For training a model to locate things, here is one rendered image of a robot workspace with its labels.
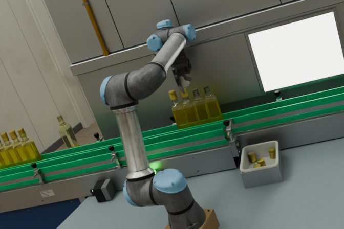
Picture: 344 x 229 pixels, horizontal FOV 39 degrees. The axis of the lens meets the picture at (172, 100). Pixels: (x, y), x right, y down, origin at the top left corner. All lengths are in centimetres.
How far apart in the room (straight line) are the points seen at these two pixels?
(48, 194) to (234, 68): 120
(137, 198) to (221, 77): 84
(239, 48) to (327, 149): 63
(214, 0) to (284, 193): 96
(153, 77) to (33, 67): 381
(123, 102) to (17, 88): 360
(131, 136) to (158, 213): 50
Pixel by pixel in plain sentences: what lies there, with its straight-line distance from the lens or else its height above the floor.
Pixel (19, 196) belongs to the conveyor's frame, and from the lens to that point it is 286.
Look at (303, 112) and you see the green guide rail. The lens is 237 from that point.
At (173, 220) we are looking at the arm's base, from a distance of 195.
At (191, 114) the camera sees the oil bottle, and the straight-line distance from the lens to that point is 242.
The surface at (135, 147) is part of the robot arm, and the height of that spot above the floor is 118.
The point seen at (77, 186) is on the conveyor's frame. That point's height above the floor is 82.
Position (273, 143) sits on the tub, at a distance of 235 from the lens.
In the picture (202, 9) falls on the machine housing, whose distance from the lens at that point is 241.
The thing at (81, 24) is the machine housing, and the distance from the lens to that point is 259.
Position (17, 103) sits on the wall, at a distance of 540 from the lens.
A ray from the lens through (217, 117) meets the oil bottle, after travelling 241.
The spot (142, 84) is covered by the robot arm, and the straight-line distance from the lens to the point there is 183.
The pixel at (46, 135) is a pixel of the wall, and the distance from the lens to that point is 562.
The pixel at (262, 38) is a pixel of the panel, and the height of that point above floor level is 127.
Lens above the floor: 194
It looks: 20 degrees down
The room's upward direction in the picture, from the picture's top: 20 degrees counter-clockwise
